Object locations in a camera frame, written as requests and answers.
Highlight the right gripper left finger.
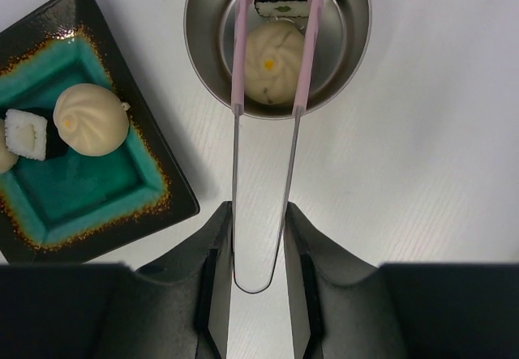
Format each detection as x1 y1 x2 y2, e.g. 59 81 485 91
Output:
133 202 232 358

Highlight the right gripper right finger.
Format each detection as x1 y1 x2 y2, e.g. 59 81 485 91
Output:
283 203 377 358

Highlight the dark square teal plate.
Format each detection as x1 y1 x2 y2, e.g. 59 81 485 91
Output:
1 0 199 263

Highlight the round bun top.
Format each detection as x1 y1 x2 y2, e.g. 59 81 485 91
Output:
53 83 131 156

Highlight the round bun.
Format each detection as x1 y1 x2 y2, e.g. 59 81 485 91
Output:
0 119 19 174
53 83 131 156
244 20 304 105

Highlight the round metal lunch tin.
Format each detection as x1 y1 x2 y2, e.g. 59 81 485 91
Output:
184 0 371 111

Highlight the small tofu cube upper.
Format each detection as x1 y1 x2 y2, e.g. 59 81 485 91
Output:
4 108 68 161

